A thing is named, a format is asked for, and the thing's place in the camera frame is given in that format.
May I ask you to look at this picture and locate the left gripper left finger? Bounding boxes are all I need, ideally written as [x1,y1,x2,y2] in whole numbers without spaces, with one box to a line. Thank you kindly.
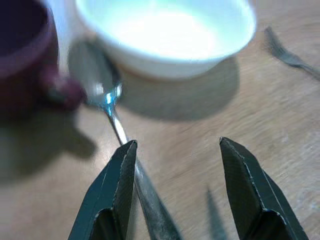
[67,139,139,240]

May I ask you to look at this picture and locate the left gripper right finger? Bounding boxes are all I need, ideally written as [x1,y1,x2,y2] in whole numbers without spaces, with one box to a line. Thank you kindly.
[218,136,310,240]

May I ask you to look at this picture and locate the silver metal spoon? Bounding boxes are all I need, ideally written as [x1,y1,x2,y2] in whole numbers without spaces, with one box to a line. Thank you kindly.
[67,39,182,240]

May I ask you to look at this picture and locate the silver metal fork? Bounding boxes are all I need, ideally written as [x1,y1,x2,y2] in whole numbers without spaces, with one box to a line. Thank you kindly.
[263,26,320,81]

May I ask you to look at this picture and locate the maroon mug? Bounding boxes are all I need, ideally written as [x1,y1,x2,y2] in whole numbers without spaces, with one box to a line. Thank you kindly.
[0,0,87,121]

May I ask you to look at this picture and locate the white ceramic bowl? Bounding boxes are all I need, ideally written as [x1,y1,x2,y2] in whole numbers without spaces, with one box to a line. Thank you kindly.
[74,0,258,80]

